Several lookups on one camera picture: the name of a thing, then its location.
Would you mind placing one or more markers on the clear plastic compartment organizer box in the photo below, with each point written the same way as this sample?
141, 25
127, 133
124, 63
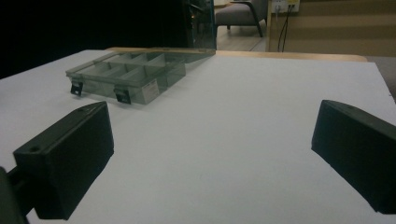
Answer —
130, 73

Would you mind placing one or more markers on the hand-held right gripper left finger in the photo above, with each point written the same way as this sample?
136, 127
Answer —
65, 155

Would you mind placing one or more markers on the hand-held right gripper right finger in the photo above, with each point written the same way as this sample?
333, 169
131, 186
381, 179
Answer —
358, 149

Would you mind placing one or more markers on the grey armchair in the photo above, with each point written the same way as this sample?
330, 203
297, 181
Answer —
241, 14

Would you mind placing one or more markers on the white wall socket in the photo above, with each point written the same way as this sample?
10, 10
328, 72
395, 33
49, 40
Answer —
285, 5

